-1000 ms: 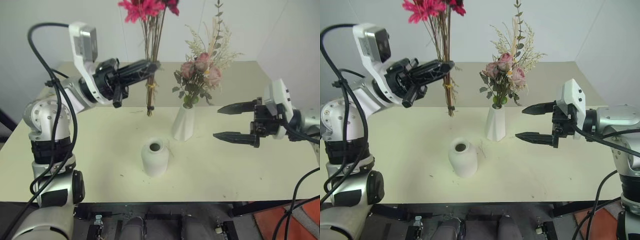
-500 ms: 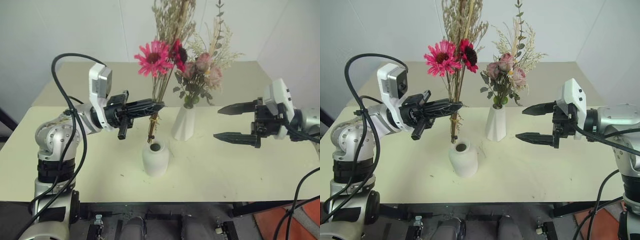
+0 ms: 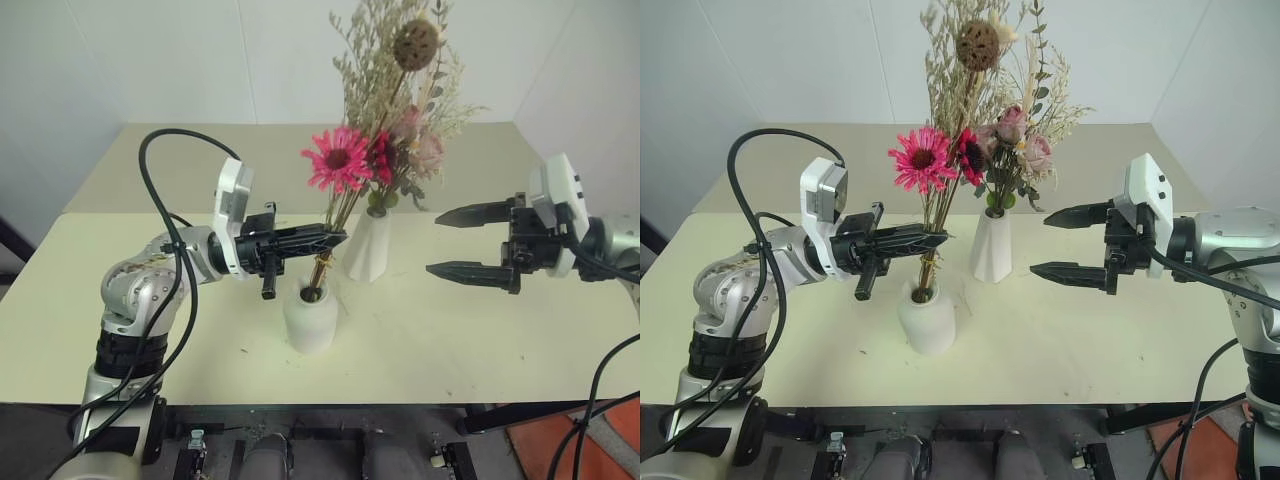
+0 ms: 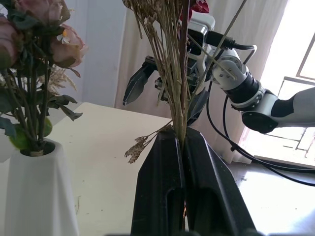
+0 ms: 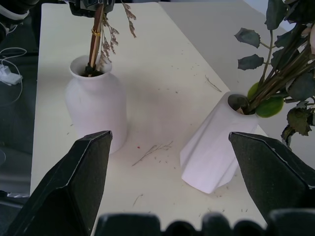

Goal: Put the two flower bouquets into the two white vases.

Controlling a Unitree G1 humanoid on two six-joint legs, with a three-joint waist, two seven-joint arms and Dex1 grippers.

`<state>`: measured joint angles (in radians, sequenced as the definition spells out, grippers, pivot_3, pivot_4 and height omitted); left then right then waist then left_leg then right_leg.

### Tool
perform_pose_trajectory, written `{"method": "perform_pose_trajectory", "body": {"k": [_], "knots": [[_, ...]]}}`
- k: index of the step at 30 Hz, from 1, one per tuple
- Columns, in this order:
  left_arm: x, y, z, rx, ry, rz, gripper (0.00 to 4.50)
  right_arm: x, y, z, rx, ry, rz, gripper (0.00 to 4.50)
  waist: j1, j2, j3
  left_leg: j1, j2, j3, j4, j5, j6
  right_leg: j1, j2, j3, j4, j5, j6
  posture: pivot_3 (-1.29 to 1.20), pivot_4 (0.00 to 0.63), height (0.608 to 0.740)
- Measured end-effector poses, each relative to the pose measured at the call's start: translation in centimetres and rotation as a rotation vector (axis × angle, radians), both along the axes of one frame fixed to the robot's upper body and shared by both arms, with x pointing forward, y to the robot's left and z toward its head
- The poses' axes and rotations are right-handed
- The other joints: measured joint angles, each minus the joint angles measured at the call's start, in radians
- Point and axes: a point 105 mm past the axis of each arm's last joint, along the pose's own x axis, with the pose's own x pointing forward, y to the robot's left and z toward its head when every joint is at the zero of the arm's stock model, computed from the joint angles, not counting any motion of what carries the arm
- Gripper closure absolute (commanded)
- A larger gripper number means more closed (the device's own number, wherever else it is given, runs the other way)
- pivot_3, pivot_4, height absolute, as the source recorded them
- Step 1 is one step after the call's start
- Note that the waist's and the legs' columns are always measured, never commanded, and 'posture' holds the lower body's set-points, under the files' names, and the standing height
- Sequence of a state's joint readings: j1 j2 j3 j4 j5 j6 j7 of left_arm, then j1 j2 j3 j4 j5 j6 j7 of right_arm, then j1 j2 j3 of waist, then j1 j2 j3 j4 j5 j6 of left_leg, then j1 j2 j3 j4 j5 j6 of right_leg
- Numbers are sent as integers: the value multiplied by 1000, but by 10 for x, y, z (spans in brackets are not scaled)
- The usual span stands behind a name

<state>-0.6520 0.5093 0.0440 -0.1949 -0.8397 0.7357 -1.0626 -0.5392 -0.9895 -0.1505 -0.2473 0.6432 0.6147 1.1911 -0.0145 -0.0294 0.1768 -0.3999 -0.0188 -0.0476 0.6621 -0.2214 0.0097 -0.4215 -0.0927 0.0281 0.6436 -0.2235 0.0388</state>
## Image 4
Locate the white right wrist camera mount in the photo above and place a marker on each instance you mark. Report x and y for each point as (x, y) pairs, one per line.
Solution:
(209, 24)

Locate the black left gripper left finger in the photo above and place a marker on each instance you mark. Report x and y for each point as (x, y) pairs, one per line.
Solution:
(160, 186)

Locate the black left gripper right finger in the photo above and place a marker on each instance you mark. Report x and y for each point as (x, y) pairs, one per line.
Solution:
(211, 186)

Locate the pink rose bouquet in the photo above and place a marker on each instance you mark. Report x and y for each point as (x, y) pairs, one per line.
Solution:
(32, 73)

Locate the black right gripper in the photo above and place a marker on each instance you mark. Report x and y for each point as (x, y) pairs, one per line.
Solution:
(195, 76)

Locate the dried brown flower bouquet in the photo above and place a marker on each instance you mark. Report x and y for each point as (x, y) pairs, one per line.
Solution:
(172, 73)

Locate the white window frame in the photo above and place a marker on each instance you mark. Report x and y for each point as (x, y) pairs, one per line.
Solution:
(305, 73)

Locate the white faceted vase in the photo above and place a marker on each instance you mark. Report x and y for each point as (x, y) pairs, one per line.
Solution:
(37, 196)

